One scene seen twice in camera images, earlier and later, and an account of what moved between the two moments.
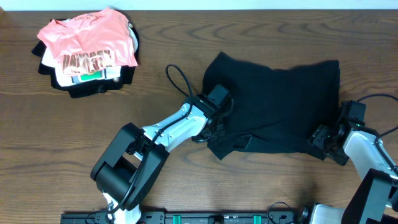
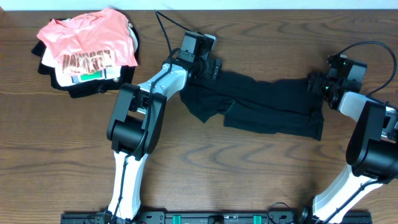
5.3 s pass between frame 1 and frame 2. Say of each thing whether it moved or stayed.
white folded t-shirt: stayed
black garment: moved
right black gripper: moved
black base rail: stayed
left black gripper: moved
